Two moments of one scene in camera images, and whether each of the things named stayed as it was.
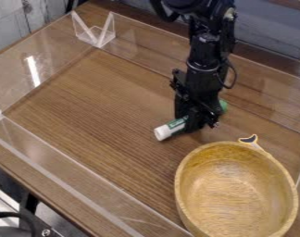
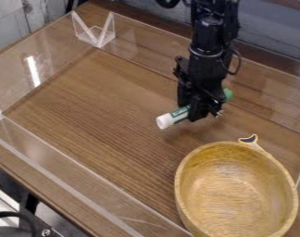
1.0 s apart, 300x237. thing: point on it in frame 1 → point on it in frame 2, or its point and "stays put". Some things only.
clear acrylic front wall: x=76 y=196 stays put
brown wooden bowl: x=236 y=191 stays put
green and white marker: x=179 y=124 → x=167 y=118
